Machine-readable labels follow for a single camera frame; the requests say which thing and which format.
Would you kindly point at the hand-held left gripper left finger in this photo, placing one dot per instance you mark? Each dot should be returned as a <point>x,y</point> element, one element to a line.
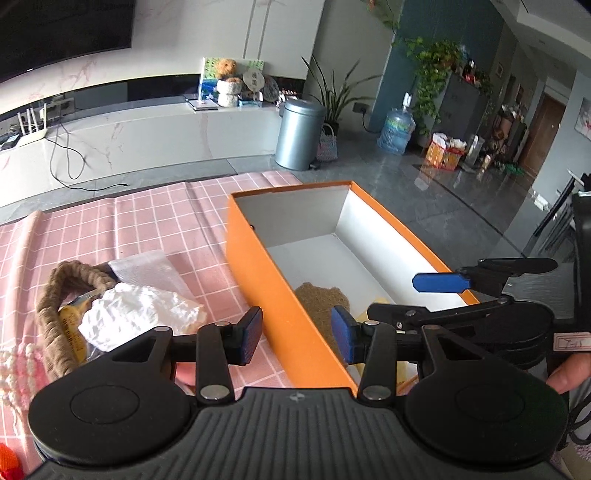
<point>249,334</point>

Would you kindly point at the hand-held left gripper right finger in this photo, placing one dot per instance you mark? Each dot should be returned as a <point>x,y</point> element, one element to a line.
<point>344,334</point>

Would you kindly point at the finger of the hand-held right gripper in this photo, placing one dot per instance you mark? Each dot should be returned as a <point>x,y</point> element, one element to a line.
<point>438,282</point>
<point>461,314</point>

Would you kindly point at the brown plush toy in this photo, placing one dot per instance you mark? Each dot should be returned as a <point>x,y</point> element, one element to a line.
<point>318,309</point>

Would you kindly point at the orange cardboard box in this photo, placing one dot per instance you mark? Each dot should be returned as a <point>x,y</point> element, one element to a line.
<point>251,244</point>

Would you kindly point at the orange red crochet fruit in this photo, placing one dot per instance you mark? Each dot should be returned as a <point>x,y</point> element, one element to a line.
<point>7,457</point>

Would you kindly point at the person's right hand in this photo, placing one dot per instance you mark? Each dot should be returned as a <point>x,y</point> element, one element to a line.
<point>571,374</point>

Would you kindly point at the dining chair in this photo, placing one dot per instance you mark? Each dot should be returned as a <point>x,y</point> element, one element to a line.
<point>556,217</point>

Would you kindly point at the white crumpled tissue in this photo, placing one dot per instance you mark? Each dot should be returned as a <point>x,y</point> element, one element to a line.
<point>134,309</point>

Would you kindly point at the clear plastic packet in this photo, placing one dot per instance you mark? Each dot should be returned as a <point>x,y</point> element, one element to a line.
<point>147,270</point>

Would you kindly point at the orange gift bag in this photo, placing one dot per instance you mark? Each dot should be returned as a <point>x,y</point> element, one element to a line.
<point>443,154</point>

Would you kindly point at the pink checked tablecloth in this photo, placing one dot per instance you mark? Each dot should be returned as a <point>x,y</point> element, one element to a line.
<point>161,217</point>

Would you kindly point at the blue water bottle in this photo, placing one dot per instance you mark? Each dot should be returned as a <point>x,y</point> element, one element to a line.
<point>397,129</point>

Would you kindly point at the woven basket bag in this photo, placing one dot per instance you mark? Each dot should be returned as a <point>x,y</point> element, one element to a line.
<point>328,145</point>

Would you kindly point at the brown door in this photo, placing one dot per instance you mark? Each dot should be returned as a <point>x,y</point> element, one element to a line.
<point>540,134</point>

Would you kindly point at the yellow labelled packet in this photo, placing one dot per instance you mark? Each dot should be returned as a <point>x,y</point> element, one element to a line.
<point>69,328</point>

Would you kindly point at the grey cabinet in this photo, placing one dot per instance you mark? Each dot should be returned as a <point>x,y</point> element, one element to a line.
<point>461,101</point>

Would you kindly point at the grey metal trash can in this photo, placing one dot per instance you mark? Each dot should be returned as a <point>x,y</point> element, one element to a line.
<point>298,136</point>

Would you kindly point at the long-leaf potted plant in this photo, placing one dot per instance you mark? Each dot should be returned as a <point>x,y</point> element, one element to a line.
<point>334,99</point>

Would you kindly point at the trailing green plant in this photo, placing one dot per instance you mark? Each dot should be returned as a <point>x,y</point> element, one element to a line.
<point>434,69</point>

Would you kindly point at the white marble media console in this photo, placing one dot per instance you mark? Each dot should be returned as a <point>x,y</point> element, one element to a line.
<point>152,134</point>

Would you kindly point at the cream woven tassel mat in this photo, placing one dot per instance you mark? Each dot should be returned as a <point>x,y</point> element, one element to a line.
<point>18,374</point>

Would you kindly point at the landscape painting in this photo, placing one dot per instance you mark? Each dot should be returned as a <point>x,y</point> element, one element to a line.
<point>210,85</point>

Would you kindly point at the round paper fan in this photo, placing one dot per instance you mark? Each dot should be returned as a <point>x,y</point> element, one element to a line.
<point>254,81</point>

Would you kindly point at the brown teddy bear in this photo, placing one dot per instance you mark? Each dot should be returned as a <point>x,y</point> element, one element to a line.
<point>227,68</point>

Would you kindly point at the white router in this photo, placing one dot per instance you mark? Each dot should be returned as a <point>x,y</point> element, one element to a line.
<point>32,131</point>

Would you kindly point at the black television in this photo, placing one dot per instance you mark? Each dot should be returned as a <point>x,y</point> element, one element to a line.
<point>55,32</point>

